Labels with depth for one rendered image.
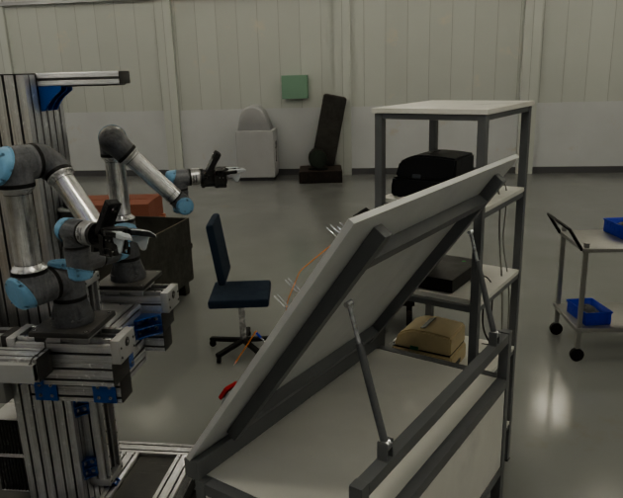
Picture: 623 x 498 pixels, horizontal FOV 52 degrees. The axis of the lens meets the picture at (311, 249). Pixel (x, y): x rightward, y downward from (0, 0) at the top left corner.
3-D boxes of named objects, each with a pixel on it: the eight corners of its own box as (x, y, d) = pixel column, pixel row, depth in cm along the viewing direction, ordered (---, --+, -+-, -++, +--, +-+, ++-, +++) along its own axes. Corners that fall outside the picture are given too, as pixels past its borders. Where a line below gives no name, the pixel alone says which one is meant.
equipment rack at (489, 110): (372, 486, 318) (371, 108, 268) (423, 430, 366) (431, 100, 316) (469, 524, 290) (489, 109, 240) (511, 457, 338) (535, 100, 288)
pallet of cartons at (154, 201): (63, 236, 831) (59, 206, 820) (93, 221, 911) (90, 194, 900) (148, 237, 815) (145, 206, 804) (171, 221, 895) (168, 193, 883)
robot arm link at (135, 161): (112, 122, 255) (201, 204, 275) (112, 121, 265) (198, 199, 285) (92, 143, 255) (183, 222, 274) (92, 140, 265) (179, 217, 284)
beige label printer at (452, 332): (389, 362, 303) (390, 323, 298) (406, 345, 321) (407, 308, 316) (451, 375, 288) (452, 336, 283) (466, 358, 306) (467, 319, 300)
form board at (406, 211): (376, 331, 290) (373, 328, 290) (519, 156, 234) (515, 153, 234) (189, 461, 197) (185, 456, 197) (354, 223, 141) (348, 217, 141)
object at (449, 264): (384, 283, 293) (384, 269, 291) (417, 263, 321) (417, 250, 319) (451, 294, 275) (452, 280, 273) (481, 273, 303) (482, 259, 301)
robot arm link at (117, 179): (111, 253, 279) (96, 126, 264) (110, 244, 293) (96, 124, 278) (139, 250, 282) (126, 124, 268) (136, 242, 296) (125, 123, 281)
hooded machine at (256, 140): (282, 175, 1260) (279, 103, 1223) (276, 181, 1199) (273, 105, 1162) (243, 176, 1271) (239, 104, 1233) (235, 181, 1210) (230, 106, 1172)
